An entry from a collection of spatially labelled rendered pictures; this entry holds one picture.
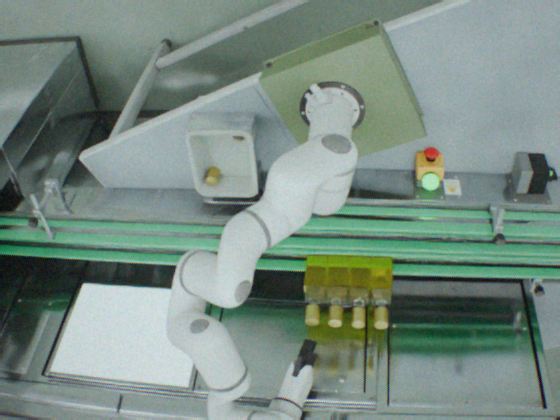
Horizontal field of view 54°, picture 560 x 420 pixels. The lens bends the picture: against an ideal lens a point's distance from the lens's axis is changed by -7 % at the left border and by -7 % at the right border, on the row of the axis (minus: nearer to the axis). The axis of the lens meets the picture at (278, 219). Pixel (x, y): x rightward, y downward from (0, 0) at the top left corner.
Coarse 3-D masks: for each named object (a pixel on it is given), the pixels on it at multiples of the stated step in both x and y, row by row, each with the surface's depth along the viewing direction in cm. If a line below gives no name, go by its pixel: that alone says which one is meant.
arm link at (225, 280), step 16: (240, 224) 103; (256, 224) 104; (224, 240) 101; (240, 240) 101; (256, 240) 103; (192, 256) 108; (208, 256) 106; (224, 256) 99; (240, 256) 99; (256, 256) 103; (192, 272) 105; (208, 272) 102; (224, 272) 98; (240, 272) 99; (192, 288) 106; (208, 288) 101; (224, 288) 98; (240, 288) 99; (224, 304) 100
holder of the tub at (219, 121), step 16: (192, 112) 152; (208, 112) 152; (224, 112) 151; (240, 112) 151; (192, 128) 147; (208, 128) 147; (224, 128) 146; (240, 128) 146; (256, 128) 153; (256, 144) 156; (256, 160) 156
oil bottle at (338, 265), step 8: (328, 256) 155; (336, 256) 155; (344, 256) 155; (328, 264) 154; (336, 264) 153; (344, 264) 153; (328, 272) 151; (336, 272) 151; (344, 272) 151; (328, 280) 150; (336, 280) 149; (344, 280) 149; (328, 288) 148; (336, 288) 148; (344, 288) 147; (328, 296) 148; (336, 296) 147; (344, 296) 147
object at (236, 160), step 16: (192, 144) 150; (208, 144) 158; (224, 144) 157; (240, 144) 156; (192, 160) 153; (208, 160) 162; (224, 160) 161; (240, 160) 160; (224, 176) 165; (240, 176) 164; (256, 176) 155; (208, 192) 161; (224, 192) 161; (240, 192) 160; (256, 192) 159
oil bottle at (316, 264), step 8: (312, 256) 155; (320, 256) 155; (312, 264) 154; (320, 264) 153; (312, 272) 152; (320, 272) 151; (312, 280) 150; (320, 280) 150; (304, 288) 149; (312, 288) 148; (320, 288) 148; (304, 296) 150; (312, 296) 148; (320, 296) 148
